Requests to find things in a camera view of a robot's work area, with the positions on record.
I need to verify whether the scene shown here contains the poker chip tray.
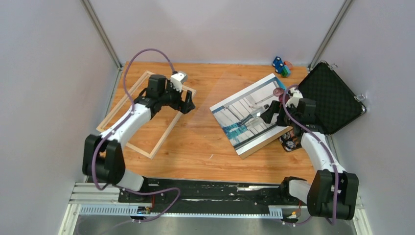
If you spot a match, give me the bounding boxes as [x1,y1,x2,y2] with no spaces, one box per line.
[278,130,302,152]

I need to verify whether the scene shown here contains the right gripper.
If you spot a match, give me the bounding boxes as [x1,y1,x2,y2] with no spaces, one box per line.
[260,100,300,127]

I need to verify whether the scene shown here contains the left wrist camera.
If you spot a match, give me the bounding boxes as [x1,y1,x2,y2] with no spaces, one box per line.
[170,71,188,92]

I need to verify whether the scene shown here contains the large printed photo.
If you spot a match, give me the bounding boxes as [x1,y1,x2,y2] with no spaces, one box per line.
[210,73,285,151]

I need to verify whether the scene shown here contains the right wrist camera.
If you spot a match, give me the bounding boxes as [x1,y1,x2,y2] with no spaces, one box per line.
[285,88,303,108]

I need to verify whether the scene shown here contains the light wooden picture frame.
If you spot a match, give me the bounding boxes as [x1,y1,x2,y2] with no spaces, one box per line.
[96,70,183,159]

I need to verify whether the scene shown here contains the wooden backing board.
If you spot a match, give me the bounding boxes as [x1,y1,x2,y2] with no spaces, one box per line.
[236,126,292,159]

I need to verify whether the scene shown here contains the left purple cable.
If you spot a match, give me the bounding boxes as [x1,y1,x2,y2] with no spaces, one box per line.
[92,48,181,224]

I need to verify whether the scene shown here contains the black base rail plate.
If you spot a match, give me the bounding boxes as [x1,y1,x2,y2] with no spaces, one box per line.
[118,178,306,215]

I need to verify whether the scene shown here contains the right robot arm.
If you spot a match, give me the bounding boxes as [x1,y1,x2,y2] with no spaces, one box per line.
[259,98,359,223]

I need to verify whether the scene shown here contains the colourful toy blocks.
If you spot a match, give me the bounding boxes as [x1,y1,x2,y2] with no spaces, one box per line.
[272,56,293,77]

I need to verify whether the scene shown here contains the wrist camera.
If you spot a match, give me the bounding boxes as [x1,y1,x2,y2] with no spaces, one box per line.
[170,71,188,92]
[285,88,303,108]

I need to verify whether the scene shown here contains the purple cable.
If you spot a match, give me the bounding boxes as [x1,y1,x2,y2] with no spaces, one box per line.
[281,85,340,226]
[92,48,181,224]

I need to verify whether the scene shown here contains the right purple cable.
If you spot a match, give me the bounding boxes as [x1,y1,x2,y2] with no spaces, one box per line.
[281,85,340,226]

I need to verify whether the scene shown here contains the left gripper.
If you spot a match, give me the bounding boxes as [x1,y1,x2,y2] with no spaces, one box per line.
[159,80,195,115]

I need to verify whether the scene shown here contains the black foam-lined case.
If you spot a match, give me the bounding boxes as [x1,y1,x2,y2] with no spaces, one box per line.
[299,61,366,135]

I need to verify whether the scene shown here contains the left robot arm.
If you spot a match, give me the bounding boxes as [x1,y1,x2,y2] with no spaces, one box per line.
[82,71,195,202]

